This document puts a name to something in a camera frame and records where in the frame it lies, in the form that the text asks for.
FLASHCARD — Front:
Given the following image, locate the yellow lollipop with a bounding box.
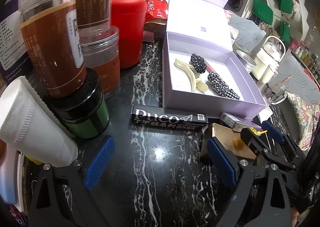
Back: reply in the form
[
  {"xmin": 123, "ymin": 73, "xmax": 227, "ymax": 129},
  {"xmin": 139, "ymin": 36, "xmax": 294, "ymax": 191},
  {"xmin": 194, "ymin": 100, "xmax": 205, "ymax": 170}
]
[{"xmin": 249, "ymin": 127, "xmax": 267, "ymax": 136}]

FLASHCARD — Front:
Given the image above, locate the gold cardboard box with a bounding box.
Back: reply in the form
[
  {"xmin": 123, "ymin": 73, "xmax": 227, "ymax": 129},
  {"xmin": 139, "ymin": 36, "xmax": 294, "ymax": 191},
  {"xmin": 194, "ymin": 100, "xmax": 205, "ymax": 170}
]
[{"xmin": 200, "ymin": 123, "xmax": 256, "ymax": 161}]

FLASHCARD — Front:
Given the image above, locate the black white gingham scrunchie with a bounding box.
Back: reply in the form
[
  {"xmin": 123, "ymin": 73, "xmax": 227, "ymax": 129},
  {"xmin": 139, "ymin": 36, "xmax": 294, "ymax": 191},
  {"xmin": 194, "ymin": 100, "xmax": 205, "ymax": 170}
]
[{"xmin": 208, "ymin": 72, "xmax": 240, "ymax": 100}]

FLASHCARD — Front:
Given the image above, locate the pink lip gloss tube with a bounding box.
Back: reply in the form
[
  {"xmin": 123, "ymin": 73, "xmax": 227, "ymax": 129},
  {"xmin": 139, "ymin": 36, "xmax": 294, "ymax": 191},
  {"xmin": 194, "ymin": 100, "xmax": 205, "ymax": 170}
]
[{"xmin": 206, "ymin": 63, "xmax": 215, "ymax": 73}]

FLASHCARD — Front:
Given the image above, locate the cream hair claw clip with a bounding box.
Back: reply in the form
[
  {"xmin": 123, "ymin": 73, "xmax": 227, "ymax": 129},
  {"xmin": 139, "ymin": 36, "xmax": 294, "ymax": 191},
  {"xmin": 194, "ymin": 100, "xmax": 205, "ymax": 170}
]
[{"xmin": 175, "ymin": 59, "xmax": 209, "ymax": 93}]

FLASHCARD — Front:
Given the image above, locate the black Puco pen box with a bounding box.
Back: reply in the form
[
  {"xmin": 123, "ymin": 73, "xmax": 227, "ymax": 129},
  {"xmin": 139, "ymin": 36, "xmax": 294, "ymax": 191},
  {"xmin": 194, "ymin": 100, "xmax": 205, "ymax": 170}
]
[{"xmin": 131, "ymin": 104, "xmax": 208, "ymax": 132}]

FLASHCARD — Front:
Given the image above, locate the black polka dot scrunchie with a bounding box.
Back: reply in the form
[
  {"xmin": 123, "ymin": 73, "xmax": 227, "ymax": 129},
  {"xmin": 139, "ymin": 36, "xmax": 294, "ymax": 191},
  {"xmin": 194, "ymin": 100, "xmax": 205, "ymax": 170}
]
[{"xmin": 190, "ymin": 54, "xmax": 207, "ymax": 74}]

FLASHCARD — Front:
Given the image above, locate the floral fabric cushion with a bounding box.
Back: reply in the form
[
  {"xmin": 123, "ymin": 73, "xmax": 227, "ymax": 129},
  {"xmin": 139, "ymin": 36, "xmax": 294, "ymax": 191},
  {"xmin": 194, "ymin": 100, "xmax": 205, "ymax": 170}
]
[{"xmin": 287, "ymin": 92, "xmax": 319, "ymax": 151}]

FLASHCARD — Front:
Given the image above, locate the glass Hello Kitty mug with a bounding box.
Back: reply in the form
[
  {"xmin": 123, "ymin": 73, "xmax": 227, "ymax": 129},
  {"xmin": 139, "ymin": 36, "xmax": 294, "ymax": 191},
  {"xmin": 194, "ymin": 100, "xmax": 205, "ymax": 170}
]
[{"xmin": 261, "ymin": 74, "xmax": 288, "ymax": 105}]

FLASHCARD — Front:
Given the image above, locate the grey chair back near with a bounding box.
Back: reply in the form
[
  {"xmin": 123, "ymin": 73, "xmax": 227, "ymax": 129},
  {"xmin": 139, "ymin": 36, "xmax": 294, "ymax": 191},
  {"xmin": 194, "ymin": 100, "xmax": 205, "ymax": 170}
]
[{"xmin": 277, "ymin": 54, "xmax": 320, "ymax": 105}]

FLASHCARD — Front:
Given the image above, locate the grey chair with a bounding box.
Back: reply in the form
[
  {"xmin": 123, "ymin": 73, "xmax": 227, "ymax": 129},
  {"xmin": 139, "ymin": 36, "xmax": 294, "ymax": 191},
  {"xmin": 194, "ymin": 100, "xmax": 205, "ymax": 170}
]
[
  {"xmin": 229, "ymin": 14, "xmax": 266, "ymax": 53},
  {"xmin": 277, "ymin": 54, "xmax": 320, "ymax": 105}
]

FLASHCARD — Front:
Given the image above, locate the steel cup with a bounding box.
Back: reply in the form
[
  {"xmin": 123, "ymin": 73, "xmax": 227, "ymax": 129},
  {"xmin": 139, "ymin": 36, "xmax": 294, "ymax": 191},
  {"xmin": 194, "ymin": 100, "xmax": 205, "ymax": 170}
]
[{"xmin": 236, "ymin": 50, "xmax": 257, "ymax": 73}]

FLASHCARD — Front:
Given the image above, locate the cream water bottle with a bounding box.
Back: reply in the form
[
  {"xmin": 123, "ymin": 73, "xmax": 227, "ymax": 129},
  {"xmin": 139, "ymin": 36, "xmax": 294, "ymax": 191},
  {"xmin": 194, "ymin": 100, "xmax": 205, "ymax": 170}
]
[{"xmin": 251, "ymin": 35, "xmax": 286, "ymax": 80}]

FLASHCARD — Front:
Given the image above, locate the lilac gift box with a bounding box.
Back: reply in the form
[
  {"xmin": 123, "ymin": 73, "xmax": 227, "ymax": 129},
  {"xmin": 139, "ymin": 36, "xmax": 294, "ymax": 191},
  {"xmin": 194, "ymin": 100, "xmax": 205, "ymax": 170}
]
[{"xmin": 162, "ymin": 0, "xmax": 266, "ymax": 119}]

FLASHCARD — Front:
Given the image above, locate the grey chair back far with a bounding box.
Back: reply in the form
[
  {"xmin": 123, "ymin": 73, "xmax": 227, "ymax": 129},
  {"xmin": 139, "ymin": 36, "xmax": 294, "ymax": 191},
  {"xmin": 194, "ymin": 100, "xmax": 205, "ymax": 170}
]
[{"xmin": 229, "ymin": 14, "xmax": 266, "ymax": 53}]

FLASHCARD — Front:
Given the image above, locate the green label black jar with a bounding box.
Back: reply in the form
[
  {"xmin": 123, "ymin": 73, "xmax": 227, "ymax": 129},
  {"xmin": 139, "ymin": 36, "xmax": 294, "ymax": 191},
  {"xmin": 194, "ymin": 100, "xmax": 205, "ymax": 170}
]
[{"xmin": 47, "ymin": 68, "xmax": 110, "ymax": 139}]

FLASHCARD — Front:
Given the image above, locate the green tote bag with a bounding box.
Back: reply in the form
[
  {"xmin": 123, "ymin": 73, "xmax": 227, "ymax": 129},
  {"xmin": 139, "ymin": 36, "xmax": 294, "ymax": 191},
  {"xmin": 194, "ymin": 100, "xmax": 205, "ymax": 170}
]
[{"xmin": 252, "ymin": 0, "xmax": 273, "ymax": 25}]

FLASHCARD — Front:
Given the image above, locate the dark purple label jar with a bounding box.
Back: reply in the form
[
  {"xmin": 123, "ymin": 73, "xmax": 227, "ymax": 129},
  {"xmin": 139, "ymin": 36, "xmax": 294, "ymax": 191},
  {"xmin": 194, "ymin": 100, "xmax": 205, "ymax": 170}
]
[{"xmin": 1, "ymin": 0, "xmax": 33, "ymax": 85}]

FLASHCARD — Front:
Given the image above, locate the short orange label jar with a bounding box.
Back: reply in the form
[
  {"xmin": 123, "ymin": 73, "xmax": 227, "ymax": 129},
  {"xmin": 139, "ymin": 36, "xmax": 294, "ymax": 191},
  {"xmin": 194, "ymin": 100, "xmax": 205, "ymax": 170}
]
[{"xmin": 80, "ymin": 26, "xmax": 120, "ymax": 99}]

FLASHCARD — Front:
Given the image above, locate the red snack bag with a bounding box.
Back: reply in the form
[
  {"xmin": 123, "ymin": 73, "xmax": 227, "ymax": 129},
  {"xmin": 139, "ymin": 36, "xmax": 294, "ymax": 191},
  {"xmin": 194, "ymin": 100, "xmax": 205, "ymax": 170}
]
[{"xmin": 145, "ymin": 0, "xmax": 168, "ymax": 23}]

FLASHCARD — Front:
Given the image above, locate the brown herb jar front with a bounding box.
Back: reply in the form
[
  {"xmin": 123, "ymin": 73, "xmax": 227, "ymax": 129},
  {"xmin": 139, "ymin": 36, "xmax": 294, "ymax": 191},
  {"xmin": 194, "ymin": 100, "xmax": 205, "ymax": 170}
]
[{"xmin": 18, "ymin": 0, "xmax": 86, "ymax": 98}]

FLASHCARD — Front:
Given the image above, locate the red cylindrical canister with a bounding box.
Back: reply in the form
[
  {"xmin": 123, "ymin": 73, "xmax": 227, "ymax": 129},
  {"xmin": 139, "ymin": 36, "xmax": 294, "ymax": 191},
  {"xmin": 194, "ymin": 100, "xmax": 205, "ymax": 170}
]
[{"xmin": 111, "ymin": 0, "xmax": 146, "ymax": 69}]

